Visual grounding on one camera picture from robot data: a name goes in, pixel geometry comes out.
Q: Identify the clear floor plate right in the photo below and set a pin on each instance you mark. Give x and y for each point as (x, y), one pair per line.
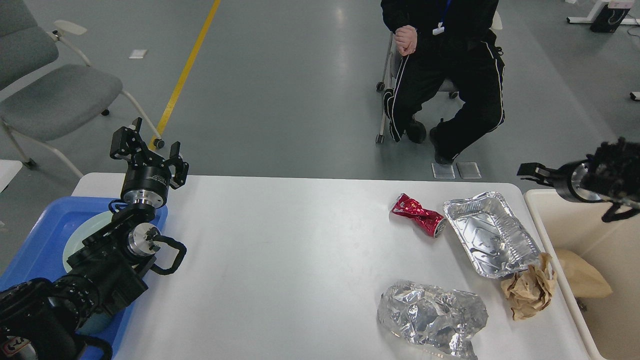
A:
(468, 170)

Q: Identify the crumpled brown paper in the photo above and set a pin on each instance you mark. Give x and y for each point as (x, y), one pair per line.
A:
(530, 291)

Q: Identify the seated person in black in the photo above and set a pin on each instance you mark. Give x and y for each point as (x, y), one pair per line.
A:
(465, 53)

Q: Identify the clear floor plate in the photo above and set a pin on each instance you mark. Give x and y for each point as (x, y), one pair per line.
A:
(468, 170)
(443, 171)

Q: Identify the blue plastic tray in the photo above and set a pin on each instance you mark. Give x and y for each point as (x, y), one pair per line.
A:
(41, 255)

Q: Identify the green plate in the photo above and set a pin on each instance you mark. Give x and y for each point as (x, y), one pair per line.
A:
(87, 228)

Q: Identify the grey office chair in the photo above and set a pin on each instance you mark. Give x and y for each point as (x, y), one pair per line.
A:
(62, 100)

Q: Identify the clear floor plate left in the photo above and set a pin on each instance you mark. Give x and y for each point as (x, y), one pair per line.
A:
(443, 171)

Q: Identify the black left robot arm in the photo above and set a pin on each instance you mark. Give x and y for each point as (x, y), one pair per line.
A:
(41, 319)

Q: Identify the crumpled aluminium foil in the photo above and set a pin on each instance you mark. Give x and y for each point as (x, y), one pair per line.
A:
(434, 319)

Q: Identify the beige plastic bin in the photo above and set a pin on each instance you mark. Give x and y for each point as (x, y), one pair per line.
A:
(609, 327)

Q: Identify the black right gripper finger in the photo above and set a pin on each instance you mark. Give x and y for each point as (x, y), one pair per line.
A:
(540, 174)

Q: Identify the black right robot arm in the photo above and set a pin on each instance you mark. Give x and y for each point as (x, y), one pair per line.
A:
(609, 175)

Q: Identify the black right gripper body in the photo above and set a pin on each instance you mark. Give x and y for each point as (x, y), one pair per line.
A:
(567, 179)

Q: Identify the blue lanyard badge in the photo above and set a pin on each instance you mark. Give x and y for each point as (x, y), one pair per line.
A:
(443, 10)

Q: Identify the aluminium foil tray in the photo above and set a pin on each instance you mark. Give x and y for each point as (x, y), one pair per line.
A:
(493, 238)

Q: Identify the white chair under person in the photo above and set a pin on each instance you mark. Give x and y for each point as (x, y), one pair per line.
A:
(387, 85)

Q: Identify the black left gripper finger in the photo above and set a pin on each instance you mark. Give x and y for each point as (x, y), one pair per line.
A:
(127, 144)
(178, 168)

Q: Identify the brown paper bag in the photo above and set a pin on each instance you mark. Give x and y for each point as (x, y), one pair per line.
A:
(585, 281)

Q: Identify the black box on floor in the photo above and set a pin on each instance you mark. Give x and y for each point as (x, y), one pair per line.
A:
(607, 19)

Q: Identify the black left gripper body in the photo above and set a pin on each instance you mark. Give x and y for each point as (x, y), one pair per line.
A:
(146, 180)

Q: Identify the teal mug yellow inside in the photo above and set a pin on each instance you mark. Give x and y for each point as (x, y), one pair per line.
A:
(99, 324)

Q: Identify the white paper scrap on floor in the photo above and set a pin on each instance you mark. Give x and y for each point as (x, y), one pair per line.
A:
(138, 54)

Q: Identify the red snack wrapper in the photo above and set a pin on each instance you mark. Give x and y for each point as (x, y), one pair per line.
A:
(429, 221)

